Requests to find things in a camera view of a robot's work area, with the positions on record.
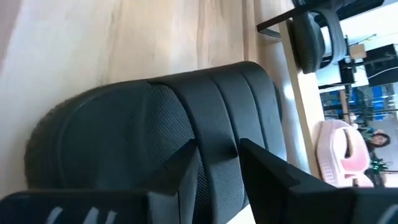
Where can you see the black rubber slide sandal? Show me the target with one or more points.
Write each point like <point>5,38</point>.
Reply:
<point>306,43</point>
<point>124,140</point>

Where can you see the black background monitor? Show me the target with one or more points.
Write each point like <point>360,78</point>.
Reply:
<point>382,65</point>

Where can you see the wooden shelf with black frame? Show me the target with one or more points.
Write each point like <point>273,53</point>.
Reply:
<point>311,102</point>

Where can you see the pink rubber slide sandal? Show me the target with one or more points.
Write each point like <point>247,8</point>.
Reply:
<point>332,140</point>
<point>362,182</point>

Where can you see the cardboard box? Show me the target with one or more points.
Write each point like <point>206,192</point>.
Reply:
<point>357,51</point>

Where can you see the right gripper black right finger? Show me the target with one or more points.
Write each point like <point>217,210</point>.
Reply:
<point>295,202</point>

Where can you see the person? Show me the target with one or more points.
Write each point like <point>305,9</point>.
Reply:
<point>377,140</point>

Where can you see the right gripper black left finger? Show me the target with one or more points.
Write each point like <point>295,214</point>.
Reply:
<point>93,208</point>

